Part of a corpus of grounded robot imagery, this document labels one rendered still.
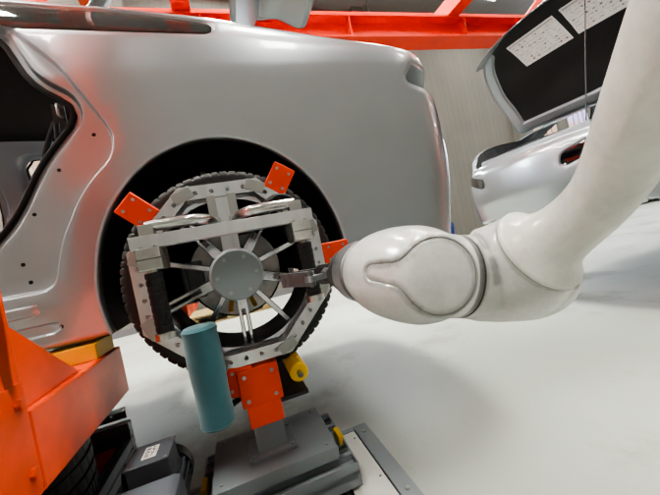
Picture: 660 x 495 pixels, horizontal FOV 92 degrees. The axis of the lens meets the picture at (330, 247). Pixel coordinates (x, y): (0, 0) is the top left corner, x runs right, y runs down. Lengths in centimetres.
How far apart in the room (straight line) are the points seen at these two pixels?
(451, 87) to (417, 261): 1071
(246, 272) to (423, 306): 61
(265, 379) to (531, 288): 80
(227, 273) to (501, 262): 63
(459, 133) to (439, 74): 175
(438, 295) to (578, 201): 15
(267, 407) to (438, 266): 85
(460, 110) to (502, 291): 1054
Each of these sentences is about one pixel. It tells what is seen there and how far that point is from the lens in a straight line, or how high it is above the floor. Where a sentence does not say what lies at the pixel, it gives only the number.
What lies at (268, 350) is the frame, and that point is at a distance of 102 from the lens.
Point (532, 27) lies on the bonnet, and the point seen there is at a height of 236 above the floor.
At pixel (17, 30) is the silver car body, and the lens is 149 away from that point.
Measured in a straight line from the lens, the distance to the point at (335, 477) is 125.
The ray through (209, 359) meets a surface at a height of 66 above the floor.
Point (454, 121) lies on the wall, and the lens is 1056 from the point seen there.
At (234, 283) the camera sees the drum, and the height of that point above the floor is 83.
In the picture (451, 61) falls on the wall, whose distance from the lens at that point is 1140.
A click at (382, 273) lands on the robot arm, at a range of 31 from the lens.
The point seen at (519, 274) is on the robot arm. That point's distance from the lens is 39.
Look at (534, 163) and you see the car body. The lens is 299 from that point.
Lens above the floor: 88
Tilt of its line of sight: 1 degrees down
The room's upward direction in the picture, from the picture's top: 12 degrees counter-clockwise
